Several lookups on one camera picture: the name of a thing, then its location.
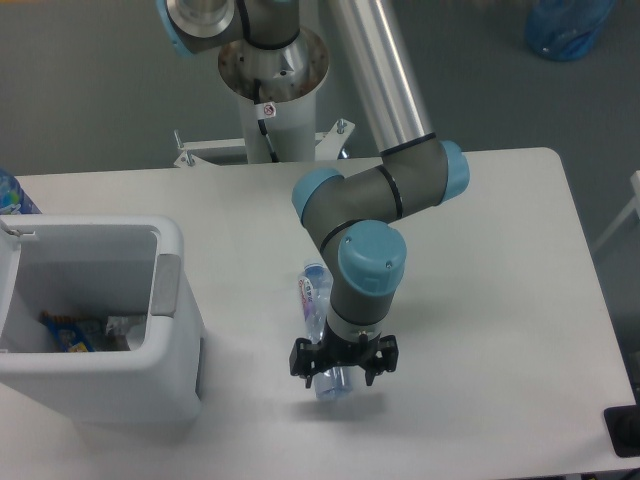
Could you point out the clear plastic water bottle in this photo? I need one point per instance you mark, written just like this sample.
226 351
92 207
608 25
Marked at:
314 285

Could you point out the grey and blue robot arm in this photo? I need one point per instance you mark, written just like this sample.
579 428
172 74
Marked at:
349 219

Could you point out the blue snack wrapper in bin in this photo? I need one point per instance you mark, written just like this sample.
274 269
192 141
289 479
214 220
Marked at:
67 332

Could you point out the blue plastic bag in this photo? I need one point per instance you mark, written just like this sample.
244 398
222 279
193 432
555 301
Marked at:
565 31

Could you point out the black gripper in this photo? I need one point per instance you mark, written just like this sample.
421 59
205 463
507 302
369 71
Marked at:
374 356

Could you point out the blue bottle at left edge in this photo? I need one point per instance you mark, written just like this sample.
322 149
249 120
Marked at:
14 200

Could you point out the crumpled silver wrapper in bin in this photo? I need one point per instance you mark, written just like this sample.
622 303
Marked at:
127 333

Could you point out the white trash can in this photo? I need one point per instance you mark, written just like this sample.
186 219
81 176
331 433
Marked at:
92 267

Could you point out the black device at table corner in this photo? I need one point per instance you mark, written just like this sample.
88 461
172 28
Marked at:
623 426

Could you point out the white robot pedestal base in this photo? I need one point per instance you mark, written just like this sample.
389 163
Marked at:
276 91

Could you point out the white frame at right edge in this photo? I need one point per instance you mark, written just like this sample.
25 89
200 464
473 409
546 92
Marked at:
622 223

